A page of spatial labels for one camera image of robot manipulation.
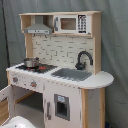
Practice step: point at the silver toy pot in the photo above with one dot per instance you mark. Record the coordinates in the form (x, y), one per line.
(31, 62)

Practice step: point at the black stove top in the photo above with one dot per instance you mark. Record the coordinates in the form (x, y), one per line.
(41, 68)

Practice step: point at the red stove knob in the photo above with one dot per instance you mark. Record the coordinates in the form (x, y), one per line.
(33, 84)
(15, 79)

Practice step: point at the cabinet door with dispenser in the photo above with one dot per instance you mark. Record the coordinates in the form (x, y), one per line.
(62, 106)

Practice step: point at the black toy faucet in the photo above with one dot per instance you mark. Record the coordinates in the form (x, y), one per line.
(81, 64)

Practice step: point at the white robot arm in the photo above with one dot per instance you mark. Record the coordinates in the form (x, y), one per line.
(18, 122)

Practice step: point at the right red stove knob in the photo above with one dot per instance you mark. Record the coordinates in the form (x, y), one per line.
(33, 84)

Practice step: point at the left red stove knob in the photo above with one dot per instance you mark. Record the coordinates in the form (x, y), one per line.
(15, 79)

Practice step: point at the grey range hood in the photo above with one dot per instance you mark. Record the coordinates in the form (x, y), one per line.
(38, 27)

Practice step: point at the white oven door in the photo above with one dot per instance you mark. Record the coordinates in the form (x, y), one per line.
(6, 104)

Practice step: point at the grey toy sink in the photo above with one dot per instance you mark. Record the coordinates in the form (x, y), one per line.
(72, 74)

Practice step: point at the toy microwave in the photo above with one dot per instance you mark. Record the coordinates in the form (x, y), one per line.
(74, 24)

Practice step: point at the wooden toy kitchen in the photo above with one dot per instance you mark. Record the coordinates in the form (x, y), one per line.
(61, 50)

